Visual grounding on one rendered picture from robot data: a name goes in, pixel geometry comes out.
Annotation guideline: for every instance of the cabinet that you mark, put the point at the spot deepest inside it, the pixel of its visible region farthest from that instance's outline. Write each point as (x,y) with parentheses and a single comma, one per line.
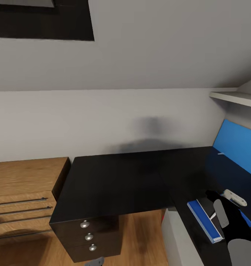
(89,239)
(29,191)

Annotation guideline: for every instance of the fixed window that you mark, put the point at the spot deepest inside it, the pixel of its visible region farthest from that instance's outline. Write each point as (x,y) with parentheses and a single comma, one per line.
(46,20)

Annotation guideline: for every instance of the desktop computer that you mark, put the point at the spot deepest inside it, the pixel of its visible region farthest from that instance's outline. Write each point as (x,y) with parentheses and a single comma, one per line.
(179,246)

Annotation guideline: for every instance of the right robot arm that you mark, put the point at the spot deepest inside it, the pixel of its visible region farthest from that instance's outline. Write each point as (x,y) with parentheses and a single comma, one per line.
(236,231)

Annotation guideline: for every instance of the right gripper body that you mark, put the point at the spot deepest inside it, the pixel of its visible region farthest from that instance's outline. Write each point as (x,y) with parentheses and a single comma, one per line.
(212,196)

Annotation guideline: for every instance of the notebook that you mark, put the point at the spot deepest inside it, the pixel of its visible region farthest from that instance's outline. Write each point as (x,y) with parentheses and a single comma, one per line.
(207,206)

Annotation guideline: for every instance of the folder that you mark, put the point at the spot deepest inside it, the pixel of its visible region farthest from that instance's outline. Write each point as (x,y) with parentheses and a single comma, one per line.
(205,223)

